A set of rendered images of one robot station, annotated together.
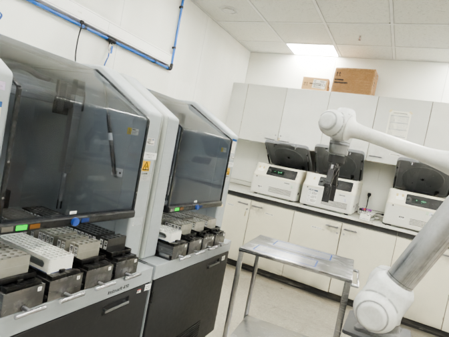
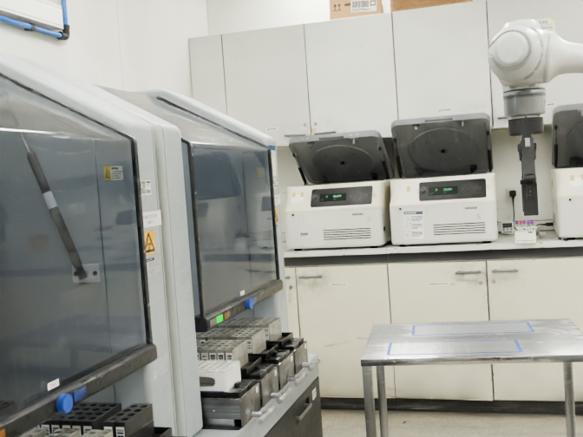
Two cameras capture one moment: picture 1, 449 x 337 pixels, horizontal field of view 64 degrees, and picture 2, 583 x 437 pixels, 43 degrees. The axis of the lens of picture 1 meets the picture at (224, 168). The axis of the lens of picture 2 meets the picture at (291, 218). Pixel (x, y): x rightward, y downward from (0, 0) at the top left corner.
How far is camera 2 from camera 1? 0.33 m
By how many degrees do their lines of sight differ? 10
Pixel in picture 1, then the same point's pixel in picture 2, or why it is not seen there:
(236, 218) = not seen: hidden behind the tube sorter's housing
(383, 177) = not seen: hidden behind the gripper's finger
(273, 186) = (332, 226)
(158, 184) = (177, 277)
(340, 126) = (539, 54)
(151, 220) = (181, 357)
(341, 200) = (473, 218)
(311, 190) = (408, 214)
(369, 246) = (547, 290)
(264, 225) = (334, 309)
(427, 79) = not seen: outside the picture
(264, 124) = (277, 107)
